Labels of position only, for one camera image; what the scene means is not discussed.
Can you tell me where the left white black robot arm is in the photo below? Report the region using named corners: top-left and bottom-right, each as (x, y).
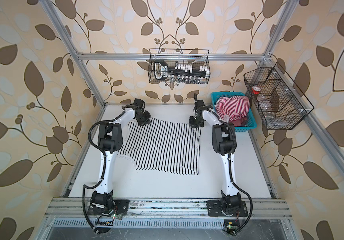
top-left (83, 99), bottom-right (151, 216)

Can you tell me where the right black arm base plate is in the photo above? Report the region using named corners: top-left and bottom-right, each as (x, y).
top-left (206, 201), bottom-right (248, 217)

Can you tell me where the black white handled tool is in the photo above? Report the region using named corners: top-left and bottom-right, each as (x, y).
top-left (153, 60), bottom-right (169, 80)

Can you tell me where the black vial rack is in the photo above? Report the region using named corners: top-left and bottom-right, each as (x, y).
top-left (167, 61), bottom-right (211, 84)

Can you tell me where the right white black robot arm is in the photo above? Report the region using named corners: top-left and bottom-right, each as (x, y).
top-left (189, 99), bottom-right (242, 216)

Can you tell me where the teal plastic basket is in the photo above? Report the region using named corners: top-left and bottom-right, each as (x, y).
top-left (210, 92), bottom-right (257, 133)

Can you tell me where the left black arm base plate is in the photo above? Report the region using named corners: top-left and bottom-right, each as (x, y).
top-left (87, 199), bottom-right (130, 216)

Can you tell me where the black corrugated cable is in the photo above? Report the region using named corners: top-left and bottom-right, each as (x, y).
top-left (81, 109), bottom-right (128, 235)
top-left (207, 107), bottom-right (253, 235)

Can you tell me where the black wire basket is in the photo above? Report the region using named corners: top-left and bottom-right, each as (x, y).
top-left (146, 48), bottom-right (211, 85)
top-left (243, 63), bottom-right (314, 130)

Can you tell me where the back black wire basket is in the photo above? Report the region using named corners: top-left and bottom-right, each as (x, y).
top-left (146, 48), bottom-right (211, 85)

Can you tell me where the right black wire basket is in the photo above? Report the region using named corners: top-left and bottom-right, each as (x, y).
top-left (243, 63), bottom-right (314, 130)

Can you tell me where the aluminium frame back bar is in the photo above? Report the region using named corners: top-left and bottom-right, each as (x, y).
top-left (77, 52), bottom-right (265, 61)

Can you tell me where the red white striped tank top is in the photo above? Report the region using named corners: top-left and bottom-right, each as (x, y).
top-left (215, 96), bottom-right (250, 127)

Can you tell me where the right black corrugated cable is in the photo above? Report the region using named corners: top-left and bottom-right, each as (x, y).
top-left (207, 107), bottom-right (253, 235)

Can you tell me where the red capped plastic bottle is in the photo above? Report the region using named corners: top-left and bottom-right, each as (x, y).
top-left (252, 86), bottom-right (266, 102)

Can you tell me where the left black corrugated cable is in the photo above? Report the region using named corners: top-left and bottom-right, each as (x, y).
top-left (81, 109), bottom-right (128, 235)

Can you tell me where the black white striped tank top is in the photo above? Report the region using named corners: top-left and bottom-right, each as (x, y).
top-left (119, 118), bottom-right (201, 175)

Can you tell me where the aluminium front rail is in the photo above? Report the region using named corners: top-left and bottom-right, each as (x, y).
top-left (44, 197), bottom-right (292, 219)

